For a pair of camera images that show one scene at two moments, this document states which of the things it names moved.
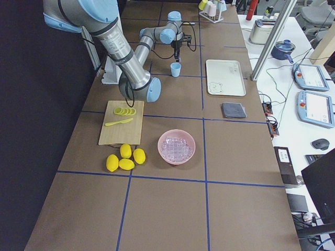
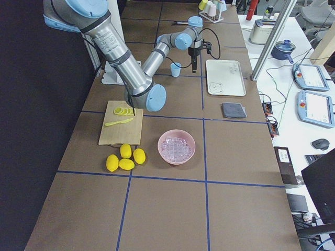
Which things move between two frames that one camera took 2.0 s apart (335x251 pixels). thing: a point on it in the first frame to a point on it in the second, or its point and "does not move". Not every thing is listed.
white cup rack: [211, 19] does not move
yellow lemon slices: [127, 111] does not move
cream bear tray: [224, 78] does not move
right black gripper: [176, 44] to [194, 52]
